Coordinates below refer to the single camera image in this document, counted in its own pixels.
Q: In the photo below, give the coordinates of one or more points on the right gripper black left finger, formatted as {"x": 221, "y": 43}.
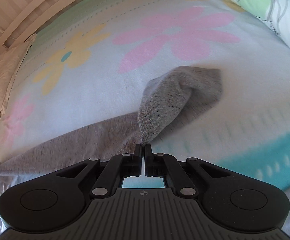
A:
{"x": 137, "y": 160}

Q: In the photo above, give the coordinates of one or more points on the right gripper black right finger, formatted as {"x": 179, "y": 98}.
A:
{"x": 148, "y": 158}

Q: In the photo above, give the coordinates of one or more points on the grey sweat pants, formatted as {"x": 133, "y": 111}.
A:
{"x": 169, "y": 103}

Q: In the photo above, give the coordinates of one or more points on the cream pillow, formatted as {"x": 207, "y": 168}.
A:
{"x": 10, "y": 62}

